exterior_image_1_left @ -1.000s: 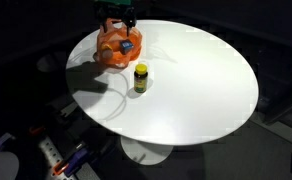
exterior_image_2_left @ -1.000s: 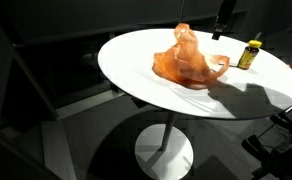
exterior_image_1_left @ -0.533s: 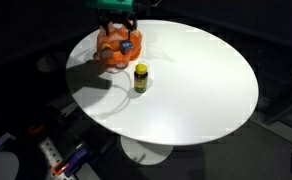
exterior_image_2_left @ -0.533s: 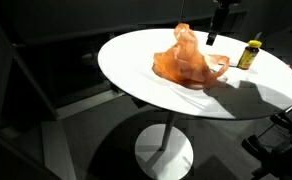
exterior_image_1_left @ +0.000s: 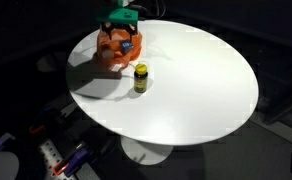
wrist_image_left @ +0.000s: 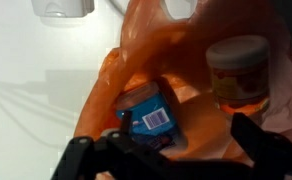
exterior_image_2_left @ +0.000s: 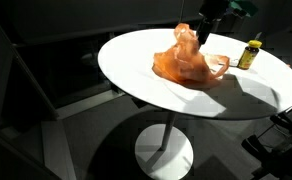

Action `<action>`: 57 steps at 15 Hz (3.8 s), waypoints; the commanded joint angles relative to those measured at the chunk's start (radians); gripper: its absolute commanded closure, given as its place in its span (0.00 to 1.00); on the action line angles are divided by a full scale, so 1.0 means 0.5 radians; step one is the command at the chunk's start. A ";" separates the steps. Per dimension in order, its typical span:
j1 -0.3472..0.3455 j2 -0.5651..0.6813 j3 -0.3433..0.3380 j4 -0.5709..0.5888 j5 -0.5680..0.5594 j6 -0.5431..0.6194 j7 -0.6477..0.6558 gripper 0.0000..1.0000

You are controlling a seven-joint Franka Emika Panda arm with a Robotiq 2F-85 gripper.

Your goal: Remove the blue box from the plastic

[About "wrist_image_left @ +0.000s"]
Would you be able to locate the white plastic housing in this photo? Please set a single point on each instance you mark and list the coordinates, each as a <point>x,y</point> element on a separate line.
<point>62,8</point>

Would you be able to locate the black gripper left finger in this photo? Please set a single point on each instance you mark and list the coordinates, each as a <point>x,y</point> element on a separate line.
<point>96,156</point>

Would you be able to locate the blue box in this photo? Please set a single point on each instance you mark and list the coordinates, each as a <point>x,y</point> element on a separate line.
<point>149,111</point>

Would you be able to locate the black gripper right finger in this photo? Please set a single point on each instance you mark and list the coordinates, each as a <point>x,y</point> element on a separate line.
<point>269,146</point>

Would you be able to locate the orange plastic bag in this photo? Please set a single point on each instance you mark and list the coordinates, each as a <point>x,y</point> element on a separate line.
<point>172,50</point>

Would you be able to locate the white-lidded jar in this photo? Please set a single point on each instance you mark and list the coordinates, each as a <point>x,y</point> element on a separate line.
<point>239,73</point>

